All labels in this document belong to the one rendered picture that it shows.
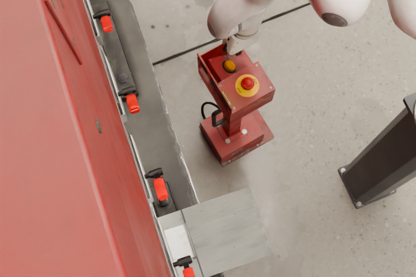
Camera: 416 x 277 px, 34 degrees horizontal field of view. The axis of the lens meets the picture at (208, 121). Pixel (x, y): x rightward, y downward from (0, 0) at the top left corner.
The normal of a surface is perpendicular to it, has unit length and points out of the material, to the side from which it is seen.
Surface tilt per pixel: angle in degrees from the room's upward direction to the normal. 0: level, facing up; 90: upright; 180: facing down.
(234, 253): 0
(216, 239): 0
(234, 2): 37
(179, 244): 0
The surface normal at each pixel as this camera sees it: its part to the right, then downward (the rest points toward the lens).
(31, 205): -0.01, -0.25
